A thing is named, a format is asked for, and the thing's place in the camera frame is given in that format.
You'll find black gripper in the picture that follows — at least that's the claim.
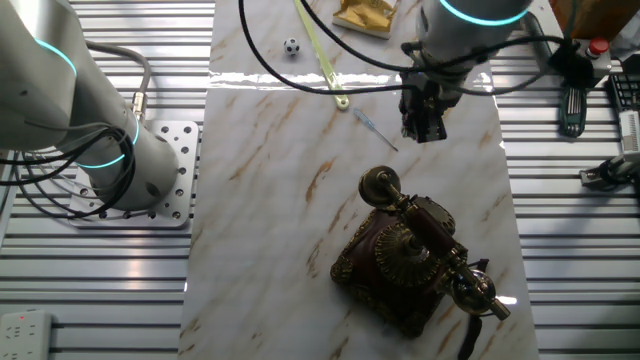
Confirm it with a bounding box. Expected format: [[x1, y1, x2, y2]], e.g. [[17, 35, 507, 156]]
[[399, 68, 465, 145]]

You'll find small blue-handled screwdriver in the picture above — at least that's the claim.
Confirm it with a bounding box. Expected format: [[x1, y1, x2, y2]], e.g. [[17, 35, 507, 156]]
[[352, 106, 400, 153]]

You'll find brass and maroon phone handset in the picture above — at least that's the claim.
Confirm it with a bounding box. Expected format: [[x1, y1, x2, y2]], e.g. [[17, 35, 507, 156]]
[[357, 165, 512, 322]]

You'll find vintage brass rotary phone base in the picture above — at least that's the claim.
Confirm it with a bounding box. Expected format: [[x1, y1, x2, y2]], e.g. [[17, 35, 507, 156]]
[[329, 197, 470, 339]]

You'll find yellow-green fly swatter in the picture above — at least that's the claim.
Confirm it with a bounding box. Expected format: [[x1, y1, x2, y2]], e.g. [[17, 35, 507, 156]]
[[293, 0, 351, 112]]

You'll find gold tissue pack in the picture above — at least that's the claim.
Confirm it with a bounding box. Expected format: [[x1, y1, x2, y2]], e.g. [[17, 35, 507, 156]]
[[331, 0, 400, 41]]

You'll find green hex key holder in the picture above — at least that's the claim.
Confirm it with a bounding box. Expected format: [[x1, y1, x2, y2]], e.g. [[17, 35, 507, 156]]
[[558, 83, 590, 139]]

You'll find red emergency stop button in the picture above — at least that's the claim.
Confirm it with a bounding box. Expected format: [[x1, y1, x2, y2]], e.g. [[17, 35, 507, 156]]
[[583, 36, 612, 60]]

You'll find black keyboard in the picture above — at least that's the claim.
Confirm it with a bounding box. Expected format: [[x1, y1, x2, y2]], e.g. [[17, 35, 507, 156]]
[[606, 73, 640, 114]]

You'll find white power strip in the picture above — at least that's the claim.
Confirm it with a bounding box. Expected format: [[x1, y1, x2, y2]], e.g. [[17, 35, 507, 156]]
[[0, 309, 54, 360]]

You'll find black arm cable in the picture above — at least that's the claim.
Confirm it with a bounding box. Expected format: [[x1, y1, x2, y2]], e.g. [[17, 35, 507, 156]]
[[238, 0, 574, 98]]

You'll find small silver camera on mount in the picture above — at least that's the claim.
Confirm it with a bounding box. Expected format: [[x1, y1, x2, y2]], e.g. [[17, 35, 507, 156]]
[[578, 153, 640, 192]]

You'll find silver ribbed camera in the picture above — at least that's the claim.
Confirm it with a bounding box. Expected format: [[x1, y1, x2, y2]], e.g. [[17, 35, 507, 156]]
[[618, 109, 640, 154]]

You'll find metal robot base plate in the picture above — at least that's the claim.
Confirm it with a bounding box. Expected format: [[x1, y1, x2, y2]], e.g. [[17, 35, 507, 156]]
[[67, 119, 201, 230]]

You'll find thick grey robot cable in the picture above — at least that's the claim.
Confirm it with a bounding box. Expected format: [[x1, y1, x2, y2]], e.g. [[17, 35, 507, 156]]
[[84, 40, 153, 122]]

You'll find black cable bundle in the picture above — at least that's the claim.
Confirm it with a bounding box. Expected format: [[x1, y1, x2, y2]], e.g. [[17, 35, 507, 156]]
[[0, 122, 139, 219]]

